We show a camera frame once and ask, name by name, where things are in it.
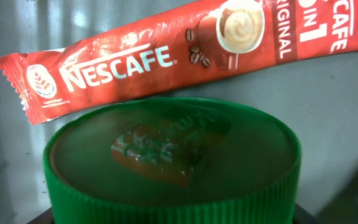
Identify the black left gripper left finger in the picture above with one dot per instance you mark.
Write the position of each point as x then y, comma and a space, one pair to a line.
45, 218

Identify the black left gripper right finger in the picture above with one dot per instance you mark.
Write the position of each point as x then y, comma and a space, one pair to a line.
301, 216

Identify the green lid jar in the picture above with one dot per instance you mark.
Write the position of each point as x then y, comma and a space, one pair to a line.
173, 160

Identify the red Nescafe coffee stick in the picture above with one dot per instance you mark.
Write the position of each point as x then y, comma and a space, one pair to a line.
196, 43

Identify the grey plastic basket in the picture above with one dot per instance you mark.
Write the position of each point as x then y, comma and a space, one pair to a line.
317, 98

